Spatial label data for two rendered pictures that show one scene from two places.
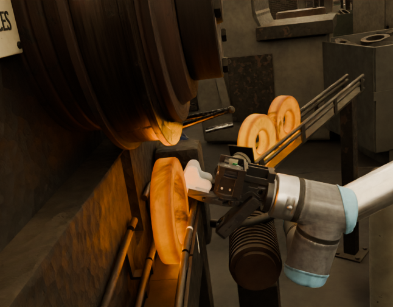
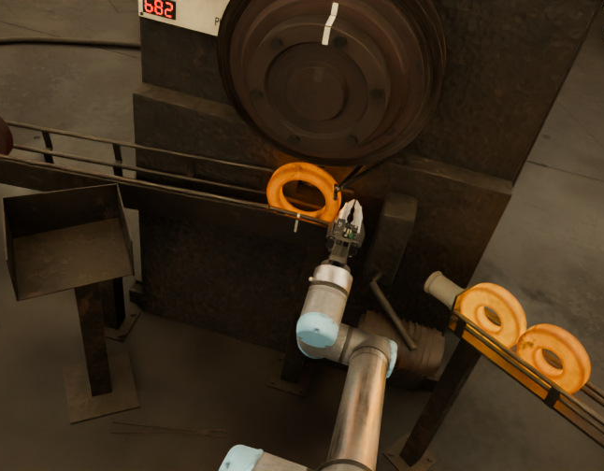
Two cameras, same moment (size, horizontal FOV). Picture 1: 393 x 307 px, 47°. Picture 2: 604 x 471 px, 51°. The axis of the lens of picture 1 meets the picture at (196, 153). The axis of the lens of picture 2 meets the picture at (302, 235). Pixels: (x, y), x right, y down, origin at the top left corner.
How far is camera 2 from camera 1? 153 cm
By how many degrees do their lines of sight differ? 78
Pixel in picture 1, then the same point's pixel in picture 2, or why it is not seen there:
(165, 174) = (291, 167)
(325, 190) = (315, 300)
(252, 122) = (485, 290)
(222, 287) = (523, 441)
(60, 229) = (207, 111)
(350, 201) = (304, 321)
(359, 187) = (360, 368)
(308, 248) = not seen: hidden behind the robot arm
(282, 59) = not seen: outside the picture
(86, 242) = (222, 131)
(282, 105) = (546, 336)
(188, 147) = (388, 208)
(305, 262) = not seen: hidden behind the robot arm
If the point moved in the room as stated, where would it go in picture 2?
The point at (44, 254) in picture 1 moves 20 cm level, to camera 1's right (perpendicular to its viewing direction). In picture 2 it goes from (186, 107) to (163, 154)
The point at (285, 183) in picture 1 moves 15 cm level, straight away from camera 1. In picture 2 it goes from (323, 269) to (388, 292)
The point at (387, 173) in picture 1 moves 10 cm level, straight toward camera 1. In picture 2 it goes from (356, 383) to (314, 358)
